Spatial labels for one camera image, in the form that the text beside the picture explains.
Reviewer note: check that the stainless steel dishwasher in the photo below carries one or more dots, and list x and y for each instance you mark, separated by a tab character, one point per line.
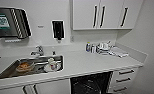
89	83

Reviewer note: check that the stack of white bowls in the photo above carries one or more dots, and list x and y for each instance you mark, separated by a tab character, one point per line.
103	48

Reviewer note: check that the black soap dispenser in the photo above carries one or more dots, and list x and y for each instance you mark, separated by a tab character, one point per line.
58	29

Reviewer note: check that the white cup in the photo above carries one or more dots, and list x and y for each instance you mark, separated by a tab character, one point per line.
52	65

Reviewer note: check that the chrome faucet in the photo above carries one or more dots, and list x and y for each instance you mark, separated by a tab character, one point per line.
38	50

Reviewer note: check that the white dish cloth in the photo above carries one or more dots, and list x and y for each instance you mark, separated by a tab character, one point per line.
119	52

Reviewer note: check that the steel sink basin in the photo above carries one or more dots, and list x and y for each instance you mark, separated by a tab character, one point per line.
29	70

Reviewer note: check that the orange item in sink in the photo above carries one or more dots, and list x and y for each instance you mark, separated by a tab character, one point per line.
24	66

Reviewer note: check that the narrow white drawer unit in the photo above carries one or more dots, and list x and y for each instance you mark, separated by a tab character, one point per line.
123	80

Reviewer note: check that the grey paper towel dispenser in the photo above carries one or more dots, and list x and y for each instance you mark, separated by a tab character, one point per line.
11	22

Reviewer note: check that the white wall outlet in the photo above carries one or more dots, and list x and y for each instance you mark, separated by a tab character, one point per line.
72	38

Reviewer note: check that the three-door white wall cabinet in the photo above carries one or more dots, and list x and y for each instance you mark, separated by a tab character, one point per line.
106	15

